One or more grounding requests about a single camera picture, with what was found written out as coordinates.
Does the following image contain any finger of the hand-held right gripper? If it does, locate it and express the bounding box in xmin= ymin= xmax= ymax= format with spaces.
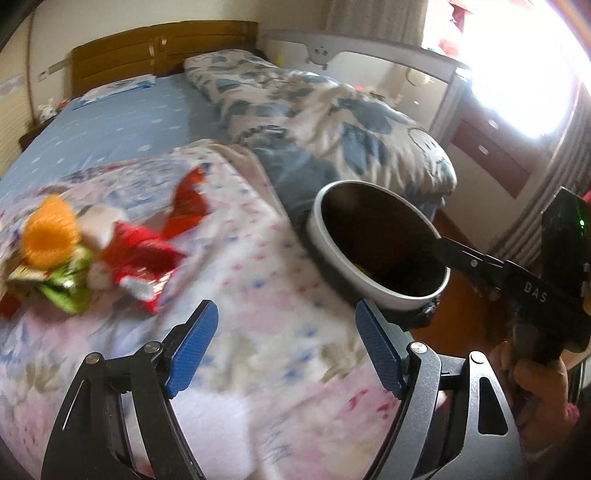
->
xmin=468 ymin=272 xmax=502 ymax=302
xmin=431 ymin=234 xmax=507 ymax=285

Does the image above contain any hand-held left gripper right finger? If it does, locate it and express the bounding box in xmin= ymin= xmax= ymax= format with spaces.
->
xmin=355 ymin=299 xmax=527 ymax=480

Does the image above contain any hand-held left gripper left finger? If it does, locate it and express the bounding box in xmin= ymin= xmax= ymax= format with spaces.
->
xmin=41 ymin=299 xmax=219 ymax=480

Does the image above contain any red and white snack wrapper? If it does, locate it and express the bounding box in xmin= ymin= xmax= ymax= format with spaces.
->
xmin=108 ymin=222 xmax=188 ymax=315

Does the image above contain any grey bin with black bag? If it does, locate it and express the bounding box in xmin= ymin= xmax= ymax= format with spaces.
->
xmin=308 ymin=181 xmax=451 ymax=330

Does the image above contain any red foil wrapper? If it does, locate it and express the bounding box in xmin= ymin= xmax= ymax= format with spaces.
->
xmin=163 ymin=166 xmax=212 ymax=240

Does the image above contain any green snack wrapper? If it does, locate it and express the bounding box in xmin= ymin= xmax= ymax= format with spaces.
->
xmin=6 ymin=247 xmax=94 ymax=315

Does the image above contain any white tissue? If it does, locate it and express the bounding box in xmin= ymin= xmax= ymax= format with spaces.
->
xmin=79 ymin=204 xmax=124 ymax=254

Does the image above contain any person's right hand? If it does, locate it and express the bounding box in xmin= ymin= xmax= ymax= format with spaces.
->
xmin=490 ymin=340 xmax=577 ymax=445

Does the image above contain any pink floral blanket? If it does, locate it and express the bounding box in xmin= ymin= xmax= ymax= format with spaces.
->
xmin=0 ymin=138 xmax=445 ymax=480

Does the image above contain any blue floral quilt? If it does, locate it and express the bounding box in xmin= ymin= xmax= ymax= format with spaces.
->
xmin=184 ymin=50 xmax=458 ymax=223

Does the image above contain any blue bed sheet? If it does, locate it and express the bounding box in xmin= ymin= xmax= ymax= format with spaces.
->
xmin=0 ymin=74 xmax=223 ymax=195

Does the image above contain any wooden nightstand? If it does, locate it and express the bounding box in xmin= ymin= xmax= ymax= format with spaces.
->
xmin=18 ymin=113 xmax=62 ymax=151

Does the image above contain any blue patterned pillow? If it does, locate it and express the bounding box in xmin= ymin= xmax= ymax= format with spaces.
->
xmin=69 ymin=74 xmax=158 ymax=110

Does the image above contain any wooden bed headboard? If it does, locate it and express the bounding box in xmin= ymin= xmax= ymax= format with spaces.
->
xmin=70 ymin=21 xmax=259 ymax=99

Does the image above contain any grey crib rail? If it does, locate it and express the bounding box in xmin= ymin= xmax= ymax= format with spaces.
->
xmin=263 ymin=30 xmax=472 ymax=136

